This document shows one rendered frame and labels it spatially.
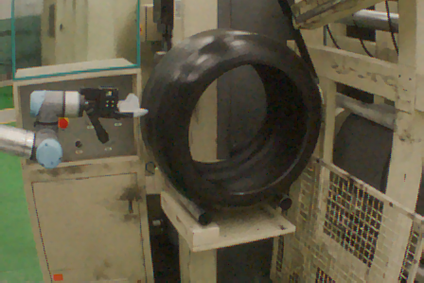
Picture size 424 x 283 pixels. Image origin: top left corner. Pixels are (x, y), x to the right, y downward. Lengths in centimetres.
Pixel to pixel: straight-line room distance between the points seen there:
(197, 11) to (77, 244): 112
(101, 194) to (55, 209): 23
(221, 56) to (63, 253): 120
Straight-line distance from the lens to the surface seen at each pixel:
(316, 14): 164
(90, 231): 210
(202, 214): 147
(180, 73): 135
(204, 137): 180
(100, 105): 136
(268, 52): 141
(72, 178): 201
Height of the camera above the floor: 156
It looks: 15 degrees down
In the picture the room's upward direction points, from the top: straight up
